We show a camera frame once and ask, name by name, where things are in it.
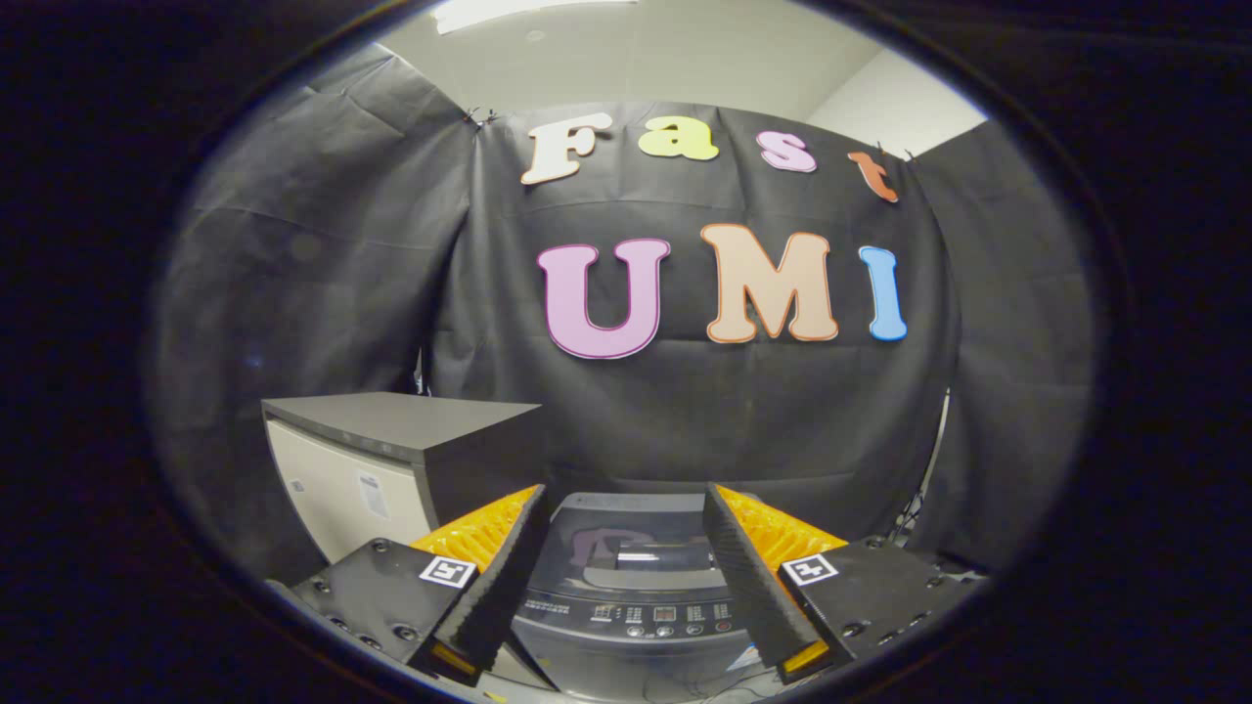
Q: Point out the ceiling light panel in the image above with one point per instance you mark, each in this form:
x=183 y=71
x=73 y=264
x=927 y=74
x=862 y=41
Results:
x=518 y=12

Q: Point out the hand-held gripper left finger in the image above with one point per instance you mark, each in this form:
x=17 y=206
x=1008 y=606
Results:
x=494 y=587

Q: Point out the dark grey washing machine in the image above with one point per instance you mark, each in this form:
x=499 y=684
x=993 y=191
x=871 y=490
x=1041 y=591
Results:
x=636 y=636

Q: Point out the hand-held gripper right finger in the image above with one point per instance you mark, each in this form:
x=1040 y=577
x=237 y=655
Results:
x=748 y=587

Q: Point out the thin metal stand pole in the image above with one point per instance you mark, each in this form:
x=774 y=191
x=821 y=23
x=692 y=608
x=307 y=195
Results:
x=934 y=450

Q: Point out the grey cabinet with white door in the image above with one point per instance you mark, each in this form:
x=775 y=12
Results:
x=391 y=430

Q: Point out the black backdrop cloth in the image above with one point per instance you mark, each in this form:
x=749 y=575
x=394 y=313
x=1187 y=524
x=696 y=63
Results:
x=743 y=411

